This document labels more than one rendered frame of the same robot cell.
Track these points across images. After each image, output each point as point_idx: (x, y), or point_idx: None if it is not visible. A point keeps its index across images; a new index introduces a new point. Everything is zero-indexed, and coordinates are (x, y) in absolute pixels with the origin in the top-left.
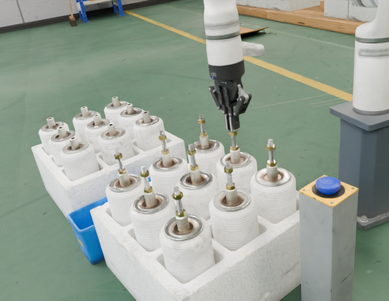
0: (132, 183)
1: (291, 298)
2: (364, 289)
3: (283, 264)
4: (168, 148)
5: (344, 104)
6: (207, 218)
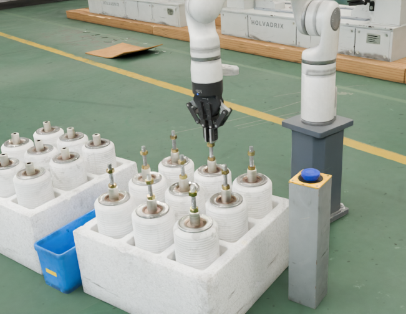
0: (121, 197)
1: (274, 288)
2: (331, 271)
3: (269, 255)
4: (122, 171)
5: (292, 118)
6: None
